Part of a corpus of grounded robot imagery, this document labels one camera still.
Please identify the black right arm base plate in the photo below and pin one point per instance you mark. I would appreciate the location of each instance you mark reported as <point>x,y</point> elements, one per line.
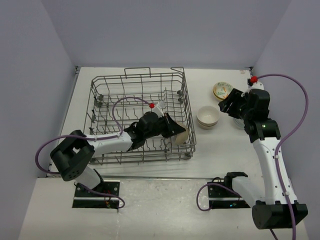
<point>220,198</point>

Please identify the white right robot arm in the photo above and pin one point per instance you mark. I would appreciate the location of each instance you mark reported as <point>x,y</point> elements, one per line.
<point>278,207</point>

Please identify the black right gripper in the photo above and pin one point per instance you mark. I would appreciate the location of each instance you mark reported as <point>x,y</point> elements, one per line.
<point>233,97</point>

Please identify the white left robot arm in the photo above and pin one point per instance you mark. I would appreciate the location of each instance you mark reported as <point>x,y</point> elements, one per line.
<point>72,156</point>

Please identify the yellow green patterned bowl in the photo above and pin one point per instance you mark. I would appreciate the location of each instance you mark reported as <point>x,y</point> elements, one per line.
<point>221,98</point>

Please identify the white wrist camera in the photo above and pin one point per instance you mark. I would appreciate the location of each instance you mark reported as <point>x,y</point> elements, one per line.
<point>159,108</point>
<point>254,83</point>

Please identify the cream floral patterned bowl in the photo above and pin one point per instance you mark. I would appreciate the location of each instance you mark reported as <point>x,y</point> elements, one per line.
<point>222,88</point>

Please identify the beige bowl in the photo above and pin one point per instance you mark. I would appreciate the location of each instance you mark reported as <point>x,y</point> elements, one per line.
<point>206,126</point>
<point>208,114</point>
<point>181,138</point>

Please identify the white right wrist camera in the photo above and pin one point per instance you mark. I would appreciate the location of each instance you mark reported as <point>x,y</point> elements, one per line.
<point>254,83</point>

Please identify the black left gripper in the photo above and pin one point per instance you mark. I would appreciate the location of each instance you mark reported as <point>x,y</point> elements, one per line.
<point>172,128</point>

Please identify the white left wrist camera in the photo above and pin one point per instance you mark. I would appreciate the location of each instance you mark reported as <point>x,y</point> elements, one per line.
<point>159,108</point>

